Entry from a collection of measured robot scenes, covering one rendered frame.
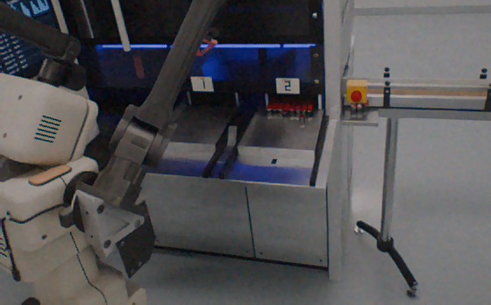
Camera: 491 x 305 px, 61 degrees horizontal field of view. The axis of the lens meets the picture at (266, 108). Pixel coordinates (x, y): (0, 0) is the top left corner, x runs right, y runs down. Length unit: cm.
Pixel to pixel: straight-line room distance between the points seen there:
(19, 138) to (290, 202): 125
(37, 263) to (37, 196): 18
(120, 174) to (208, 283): 146
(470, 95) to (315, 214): 79
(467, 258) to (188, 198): 138
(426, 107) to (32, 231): 133
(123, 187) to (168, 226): 140
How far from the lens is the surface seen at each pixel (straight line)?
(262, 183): 128
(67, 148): 89
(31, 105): 85
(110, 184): 80
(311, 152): 135
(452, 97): 168
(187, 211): 207
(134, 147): 83
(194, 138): 156
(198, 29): 80
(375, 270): 222
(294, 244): 202
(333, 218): 187
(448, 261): 232
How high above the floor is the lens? 166
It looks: 28 degrees down
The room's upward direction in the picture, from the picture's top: 6 degrees counter-clockwise
